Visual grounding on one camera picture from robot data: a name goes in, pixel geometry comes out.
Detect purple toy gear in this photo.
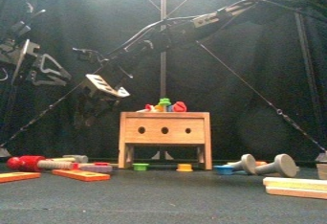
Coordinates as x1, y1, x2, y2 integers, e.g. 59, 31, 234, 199
78, 164, 114, 174

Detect long orange strip with holes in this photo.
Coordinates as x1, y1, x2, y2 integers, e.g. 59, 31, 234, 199
0, 171, 43, 185
51, 168, 111, 183

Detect short light wooden strip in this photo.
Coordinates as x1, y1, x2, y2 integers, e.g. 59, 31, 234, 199
315, 163, 327, 181

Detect metal frame pole foot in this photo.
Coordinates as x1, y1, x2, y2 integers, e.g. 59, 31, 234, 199
152, 150, 175, 162

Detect orange toy gear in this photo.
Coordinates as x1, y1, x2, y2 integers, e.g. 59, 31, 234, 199
175, 163, 194, 173

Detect green toy bolt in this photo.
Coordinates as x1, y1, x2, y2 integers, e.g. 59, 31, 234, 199
158, 98, 172, 108

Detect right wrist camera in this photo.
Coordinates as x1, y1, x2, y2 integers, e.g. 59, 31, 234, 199
72, 47, 108, 65

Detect red-headed wooden toy bolt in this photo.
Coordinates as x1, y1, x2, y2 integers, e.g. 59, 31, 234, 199
5, 155, 80, 172

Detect pale wooden strip with holes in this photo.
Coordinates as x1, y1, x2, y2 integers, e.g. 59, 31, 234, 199
262, 176, 327, 201

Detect grey wooden toy bolt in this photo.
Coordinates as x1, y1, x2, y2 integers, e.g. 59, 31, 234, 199
254, 153, 299, 179
226, 153, 258, 175

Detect blue toy gear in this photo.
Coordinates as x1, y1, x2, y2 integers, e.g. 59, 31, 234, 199
214, 165, 235, 176

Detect wooden toy workbench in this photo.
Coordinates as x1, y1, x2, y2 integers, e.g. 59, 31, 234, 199
118, 111, 214, 171

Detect green toy gear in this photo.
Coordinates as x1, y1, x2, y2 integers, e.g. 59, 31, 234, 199
132, 163, 151, 172

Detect vertical metal frame pole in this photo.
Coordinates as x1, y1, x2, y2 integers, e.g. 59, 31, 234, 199
160, 0, 167, 99

